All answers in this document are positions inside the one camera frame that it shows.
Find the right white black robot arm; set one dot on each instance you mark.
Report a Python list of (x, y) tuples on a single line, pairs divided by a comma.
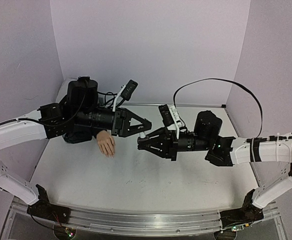
[(231, 151)]

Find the aluminium front rail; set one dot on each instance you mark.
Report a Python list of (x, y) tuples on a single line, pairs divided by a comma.
[(142, 224)]

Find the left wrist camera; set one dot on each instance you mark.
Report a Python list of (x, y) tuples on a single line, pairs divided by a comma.
[(125, 93)]

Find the black jacket sleeve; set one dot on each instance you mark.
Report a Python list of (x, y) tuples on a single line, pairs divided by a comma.
[(80, 134)]

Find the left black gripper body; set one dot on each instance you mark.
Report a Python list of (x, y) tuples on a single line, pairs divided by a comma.
[(117, 127)]

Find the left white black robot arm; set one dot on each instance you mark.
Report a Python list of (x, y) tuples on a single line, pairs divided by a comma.
[(79, 108)]

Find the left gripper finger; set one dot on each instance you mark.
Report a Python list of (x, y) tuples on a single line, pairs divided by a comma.
[(135, 129), (133, 119)]

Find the aluminium rail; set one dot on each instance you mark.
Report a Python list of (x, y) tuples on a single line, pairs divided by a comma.
[(223, 106), (142, 224)]

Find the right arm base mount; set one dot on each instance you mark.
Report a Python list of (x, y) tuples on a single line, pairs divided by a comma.
[(246, 214)]

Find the mannequin hand with long nails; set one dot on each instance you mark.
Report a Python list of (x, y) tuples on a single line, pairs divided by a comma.
[(106, 143)]

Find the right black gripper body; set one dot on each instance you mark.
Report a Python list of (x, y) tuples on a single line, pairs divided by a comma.
[(173, 146)]

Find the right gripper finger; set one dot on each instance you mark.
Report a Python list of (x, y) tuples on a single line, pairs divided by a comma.
[(157, 150), (156, 137)]

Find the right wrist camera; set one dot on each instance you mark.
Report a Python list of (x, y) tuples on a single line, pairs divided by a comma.
[(171, 118)]

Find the aluminium back rail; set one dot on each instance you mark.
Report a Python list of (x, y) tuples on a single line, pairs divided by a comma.
[(223, 106)]

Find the white nail polish cap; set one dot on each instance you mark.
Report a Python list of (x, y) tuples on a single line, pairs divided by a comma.
[(142, 135)]

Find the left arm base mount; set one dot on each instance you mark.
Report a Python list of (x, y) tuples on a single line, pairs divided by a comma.
[(44, 209)]

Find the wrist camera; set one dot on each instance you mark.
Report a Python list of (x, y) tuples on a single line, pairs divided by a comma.
[(125, 93), (171, 118)]

